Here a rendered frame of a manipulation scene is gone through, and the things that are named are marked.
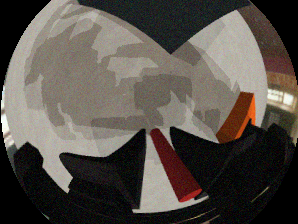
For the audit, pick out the dark red peg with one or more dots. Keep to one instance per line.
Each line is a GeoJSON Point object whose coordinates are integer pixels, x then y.
{"type": "Point", "coordinates": [180, 178]}

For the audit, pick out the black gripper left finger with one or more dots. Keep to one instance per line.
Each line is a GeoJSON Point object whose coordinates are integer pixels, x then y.
{"type": "Point", "coordinates": [122, 169]}

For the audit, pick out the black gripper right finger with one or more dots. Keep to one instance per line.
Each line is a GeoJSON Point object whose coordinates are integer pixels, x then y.
{"type": "Point", "coordinates": [205, 159]}

